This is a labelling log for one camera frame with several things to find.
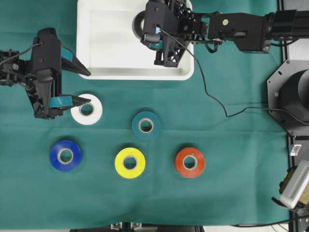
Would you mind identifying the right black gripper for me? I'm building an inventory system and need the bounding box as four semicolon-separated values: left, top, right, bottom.
144;0;210;68

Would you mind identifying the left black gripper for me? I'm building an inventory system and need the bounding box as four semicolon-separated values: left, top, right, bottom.
25;46;91;119

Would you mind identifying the black tape roll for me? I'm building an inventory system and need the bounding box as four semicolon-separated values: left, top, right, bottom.
132;10;145;40

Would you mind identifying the white tape roll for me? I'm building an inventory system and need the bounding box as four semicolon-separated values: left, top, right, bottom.
70;94;103;125

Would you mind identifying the blue tape roll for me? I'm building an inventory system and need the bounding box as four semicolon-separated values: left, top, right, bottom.
49;140;83;172

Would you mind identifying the green tape roll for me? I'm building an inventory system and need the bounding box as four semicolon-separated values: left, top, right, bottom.
131;111;161;140

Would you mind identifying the red tape roll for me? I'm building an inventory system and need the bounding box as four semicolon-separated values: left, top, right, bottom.
175;147;206;178

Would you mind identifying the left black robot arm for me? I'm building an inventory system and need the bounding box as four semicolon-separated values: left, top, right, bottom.
0;42;90;119

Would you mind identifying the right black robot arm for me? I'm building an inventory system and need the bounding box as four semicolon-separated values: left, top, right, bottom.
140;0;309;68

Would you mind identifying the yellow tape roll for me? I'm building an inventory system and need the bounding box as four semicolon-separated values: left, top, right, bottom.
114;147;146;179

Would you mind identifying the white plastic tray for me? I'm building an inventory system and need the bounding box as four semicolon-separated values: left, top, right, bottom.
76;0;194;81

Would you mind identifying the white perforated device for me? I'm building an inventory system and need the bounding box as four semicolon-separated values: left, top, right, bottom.
280;160;309;209

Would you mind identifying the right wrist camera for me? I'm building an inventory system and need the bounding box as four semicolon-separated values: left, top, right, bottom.
143;0;178;44

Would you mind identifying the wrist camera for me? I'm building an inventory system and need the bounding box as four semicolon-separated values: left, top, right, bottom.
31;28;61;72
143;0;178;44

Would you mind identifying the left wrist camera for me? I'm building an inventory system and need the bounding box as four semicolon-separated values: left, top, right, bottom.
31;28;61;72

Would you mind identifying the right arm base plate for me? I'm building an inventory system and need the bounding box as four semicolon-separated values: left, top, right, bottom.
267;60;309;136

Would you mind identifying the black camera cable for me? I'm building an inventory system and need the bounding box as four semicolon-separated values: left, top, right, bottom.
159;28;309;126

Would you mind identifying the bottom metal camera mount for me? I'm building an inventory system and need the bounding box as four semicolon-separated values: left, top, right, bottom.
110;222;142;232

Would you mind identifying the white bracket clip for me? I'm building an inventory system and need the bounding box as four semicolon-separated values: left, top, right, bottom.
290;144;302;156

